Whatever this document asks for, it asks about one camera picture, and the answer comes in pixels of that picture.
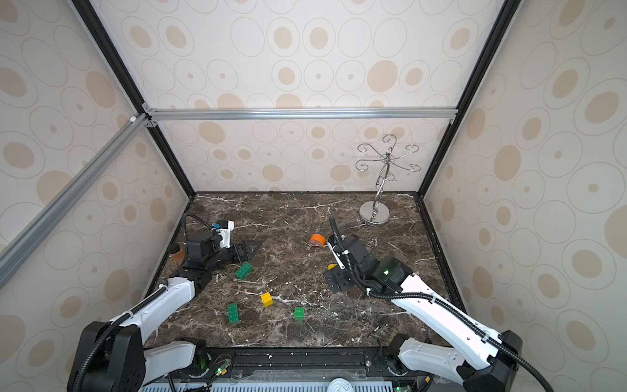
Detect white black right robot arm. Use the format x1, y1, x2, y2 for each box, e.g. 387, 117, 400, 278
324, 235, 522, 391

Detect green long lego brick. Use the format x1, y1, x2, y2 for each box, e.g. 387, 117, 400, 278
235, 262, 254, 280
227, 303, 240, 324

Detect green square lego brick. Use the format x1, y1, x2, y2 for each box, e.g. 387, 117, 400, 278
293, 307, 305, 321

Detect black vertical frame post right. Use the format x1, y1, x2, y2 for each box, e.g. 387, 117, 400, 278
417, 0, 522, 200

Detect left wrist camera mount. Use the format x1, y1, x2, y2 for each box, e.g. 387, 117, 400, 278
214, 220, 234, 248

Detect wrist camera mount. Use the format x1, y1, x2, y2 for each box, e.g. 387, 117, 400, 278
327, 243, 349, 270
214, 220, 234, 248

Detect chrome jewelry stand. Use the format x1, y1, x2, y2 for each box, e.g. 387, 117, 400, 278
355, 133, 421, 225

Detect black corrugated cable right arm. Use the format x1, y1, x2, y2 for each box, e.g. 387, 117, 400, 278
329, 215, 555, 392

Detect black vertical frame post left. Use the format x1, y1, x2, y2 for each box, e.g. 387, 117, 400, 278
70, 0, 196, 200

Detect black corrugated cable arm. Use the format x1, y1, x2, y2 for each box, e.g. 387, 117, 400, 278
329, 215, 555, 392
70, 212, 217, 392

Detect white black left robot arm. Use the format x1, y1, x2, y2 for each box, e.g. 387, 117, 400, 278
67, 229, 263, 391

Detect aluminium horizontal back rail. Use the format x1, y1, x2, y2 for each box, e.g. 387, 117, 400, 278
147, 106, 458, 122

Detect brown cup at left wall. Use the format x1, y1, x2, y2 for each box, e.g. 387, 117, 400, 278
168, 243, 185, 266

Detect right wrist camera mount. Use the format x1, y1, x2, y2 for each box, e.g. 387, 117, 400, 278
327, 243, 349, 270

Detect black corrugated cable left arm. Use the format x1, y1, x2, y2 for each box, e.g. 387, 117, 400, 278
70, 212, 217, 392

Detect black vertical frame post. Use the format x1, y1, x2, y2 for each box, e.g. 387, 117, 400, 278
417, 0, 522, 200
70, 0, 196, 200

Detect aluminium left diagonal rail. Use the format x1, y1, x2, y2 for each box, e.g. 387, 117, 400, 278
1, 114, 148, 286

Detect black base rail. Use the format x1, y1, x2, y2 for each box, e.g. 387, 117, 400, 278
141, 345, 510, 392

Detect yellow rounded lego brick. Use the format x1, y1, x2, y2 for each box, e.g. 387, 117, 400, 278
261, 292, 274, 307

